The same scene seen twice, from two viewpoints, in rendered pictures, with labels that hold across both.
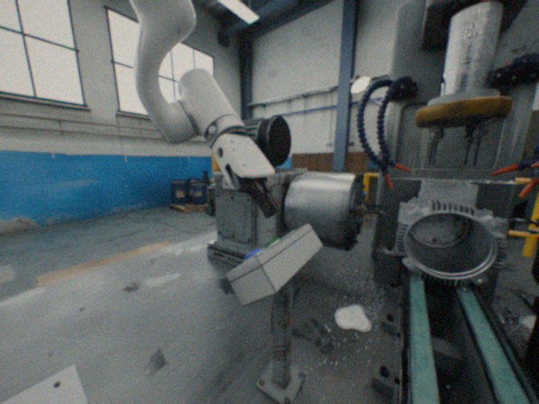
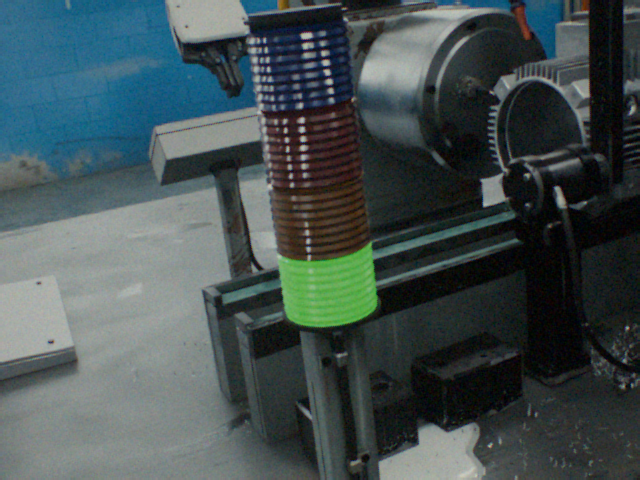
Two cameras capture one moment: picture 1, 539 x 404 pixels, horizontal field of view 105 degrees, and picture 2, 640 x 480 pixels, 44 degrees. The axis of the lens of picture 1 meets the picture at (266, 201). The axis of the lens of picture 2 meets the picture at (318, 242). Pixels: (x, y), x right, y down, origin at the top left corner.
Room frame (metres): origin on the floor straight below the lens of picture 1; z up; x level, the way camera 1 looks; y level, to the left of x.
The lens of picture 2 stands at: (-0.50, -0.65, 1.23)
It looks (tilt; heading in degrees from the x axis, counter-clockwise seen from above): 18 degrees down; 31
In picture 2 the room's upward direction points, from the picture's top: 7 degrees counter-clockwise
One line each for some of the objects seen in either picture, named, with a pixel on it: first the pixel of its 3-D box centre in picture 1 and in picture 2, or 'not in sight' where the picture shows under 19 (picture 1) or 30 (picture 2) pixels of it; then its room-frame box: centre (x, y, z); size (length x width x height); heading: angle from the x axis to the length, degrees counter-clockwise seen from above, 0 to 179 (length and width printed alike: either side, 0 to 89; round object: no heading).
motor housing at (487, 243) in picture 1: (440, 232); (598, 128); (0.52, -0.46, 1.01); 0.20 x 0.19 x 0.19; 146
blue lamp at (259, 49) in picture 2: not in sight; (301, 63); (-0.10, -0.41, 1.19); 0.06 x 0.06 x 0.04
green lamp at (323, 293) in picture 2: not in sight; (327, 278); (-0.10, -0.41, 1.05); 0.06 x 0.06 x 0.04
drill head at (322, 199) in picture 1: (313, 207); (433, 90); (0.72, -0.17, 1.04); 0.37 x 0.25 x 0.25; 56
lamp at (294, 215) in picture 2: not in sight; (319, 211); (-0.10, -0.41, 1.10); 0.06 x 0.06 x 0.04
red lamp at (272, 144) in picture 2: not in sight; (310, 139); (-0.10, -0.41, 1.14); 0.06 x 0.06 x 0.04
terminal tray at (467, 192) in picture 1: (443, 195); (621, 47); (0.55, -0.48, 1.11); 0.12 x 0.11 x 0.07; 146
